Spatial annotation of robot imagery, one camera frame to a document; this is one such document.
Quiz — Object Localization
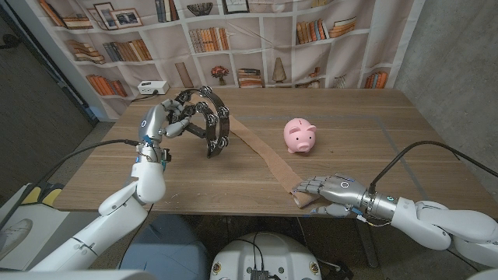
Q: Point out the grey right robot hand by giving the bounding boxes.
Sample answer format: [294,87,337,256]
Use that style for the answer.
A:
[291,174,367,219]

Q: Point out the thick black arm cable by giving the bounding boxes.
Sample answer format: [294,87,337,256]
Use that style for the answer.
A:
[367,140,498,195]
[0,138,141,230]

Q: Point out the black half-moon tambourine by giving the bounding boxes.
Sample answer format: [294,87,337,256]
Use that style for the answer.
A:
[170,86,231,159]

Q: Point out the printed bookshelf backdrop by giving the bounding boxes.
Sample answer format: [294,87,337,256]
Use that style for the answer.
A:
[37,0,427,121]

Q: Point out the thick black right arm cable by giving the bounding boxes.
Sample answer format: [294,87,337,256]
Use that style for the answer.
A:
[367,140,498,195]

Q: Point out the tan adhesive wrap roll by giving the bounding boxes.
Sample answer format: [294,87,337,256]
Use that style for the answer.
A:
[227,115,326,209]

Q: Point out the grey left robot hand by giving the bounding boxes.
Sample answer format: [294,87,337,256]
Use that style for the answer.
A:
[138,97,196,146]

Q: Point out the yellow black foot pedal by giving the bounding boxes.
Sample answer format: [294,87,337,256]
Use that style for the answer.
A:
[19,185,64,207]

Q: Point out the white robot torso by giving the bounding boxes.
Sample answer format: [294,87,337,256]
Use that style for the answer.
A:
[209,232,323,280]

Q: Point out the white power strip box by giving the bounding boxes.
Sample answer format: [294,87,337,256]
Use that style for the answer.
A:
[137,80,170,96]

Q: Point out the black power strip cable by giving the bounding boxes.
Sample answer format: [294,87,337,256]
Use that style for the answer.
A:
[130,89,160,103]

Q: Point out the grey metal table leg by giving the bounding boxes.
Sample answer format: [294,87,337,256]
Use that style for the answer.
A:
[356,219,379,269]

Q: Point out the pink plastic piggy bank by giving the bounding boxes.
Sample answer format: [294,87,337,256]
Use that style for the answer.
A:
[282,117,318,154]

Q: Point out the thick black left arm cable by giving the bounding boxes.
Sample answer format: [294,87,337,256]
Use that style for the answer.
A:
[0,138,141,230]

